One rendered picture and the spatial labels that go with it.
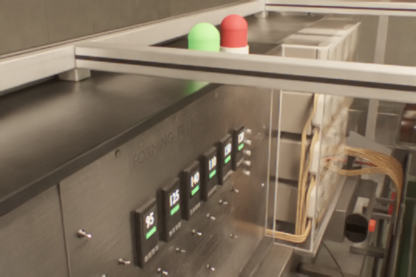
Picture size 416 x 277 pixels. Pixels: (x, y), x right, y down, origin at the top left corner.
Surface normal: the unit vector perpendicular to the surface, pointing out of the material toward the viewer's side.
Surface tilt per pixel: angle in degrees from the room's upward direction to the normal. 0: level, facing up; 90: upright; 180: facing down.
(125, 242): 90
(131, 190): 90
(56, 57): 90
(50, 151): 0
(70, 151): 0
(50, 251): 90
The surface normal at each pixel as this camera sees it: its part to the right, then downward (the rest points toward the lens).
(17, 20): 0.91, 0.14
